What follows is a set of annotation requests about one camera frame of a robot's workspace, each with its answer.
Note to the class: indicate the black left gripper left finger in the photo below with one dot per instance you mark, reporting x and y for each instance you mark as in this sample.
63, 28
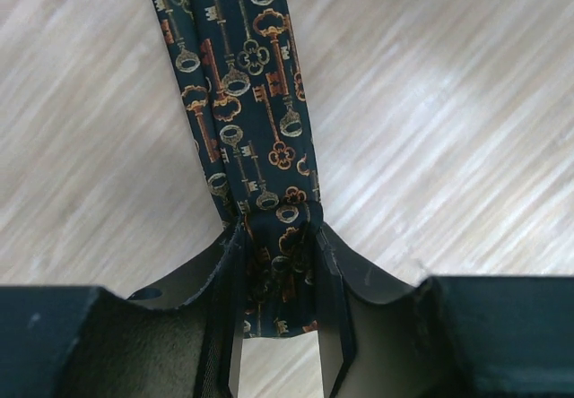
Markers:
177, 337

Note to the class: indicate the black tie with gold keys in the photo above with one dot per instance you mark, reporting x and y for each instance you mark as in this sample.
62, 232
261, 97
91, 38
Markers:
239, 78

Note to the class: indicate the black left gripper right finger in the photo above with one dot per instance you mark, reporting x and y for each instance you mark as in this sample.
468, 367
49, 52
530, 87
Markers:
449, 336

